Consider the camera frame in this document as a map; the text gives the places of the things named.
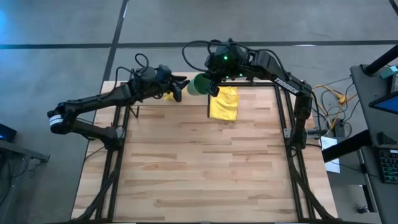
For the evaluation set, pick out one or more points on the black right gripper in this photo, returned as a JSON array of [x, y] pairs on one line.
[[227, 62]]

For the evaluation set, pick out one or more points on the backlit black keyboard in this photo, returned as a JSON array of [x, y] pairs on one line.
[[389, 166]]

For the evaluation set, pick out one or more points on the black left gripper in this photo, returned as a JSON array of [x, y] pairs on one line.
[[150, 82]]

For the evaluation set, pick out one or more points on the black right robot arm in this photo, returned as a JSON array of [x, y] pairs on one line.
[[286, 85]]

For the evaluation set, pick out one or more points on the small teal box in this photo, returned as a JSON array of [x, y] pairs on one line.
[[390, 71]]

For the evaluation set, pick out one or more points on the black pole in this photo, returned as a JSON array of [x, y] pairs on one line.
[[382, 60]]

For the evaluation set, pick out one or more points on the grey metal bracket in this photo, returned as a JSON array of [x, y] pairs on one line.
[[287, 133]]

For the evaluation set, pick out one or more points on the white paper sheet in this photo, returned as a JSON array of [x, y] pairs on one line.
[[329, 144]]

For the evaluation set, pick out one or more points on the blue screen tablet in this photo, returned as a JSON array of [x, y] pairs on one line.
[[387, 104]]

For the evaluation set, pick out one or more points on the black desk beam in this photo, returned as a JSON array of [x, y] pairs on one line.
[[345, 147]]

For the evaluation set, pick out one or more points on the grey cart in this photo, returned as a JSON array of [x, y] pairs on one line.
[[18, 152]]

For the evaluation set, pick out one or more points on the black triangular stand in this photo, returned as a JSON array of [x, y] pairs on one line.
[[385, 139]]

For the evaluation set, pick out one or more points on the yellow mug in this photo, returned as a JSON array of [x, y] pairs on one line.
[[168, 96]]

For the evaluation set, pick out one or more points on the grey desk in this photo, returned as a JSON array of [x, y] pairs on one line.
[[363, 93]]

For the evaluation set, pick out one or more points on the yellow cloth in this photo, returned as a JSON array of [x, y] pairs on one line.
[[224, 104]]

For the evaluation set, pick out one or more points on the black device with blue light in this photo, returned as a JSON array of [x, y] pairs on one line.
[[6, 132]]

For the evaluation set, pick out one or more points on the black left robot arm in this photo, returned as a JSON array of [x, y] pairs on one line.
[[93, 99]]

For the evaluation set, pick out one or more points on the black metal frame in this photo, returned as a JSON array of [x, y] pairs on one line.
[[107, 180], [298, 186]]

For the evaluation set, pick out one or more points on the green cup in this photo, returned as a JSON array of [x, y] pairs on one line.
[[197, 86]]

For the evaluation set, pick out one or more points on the black caster wheel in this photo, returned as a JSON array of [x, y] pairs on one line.
[[362, 209]]

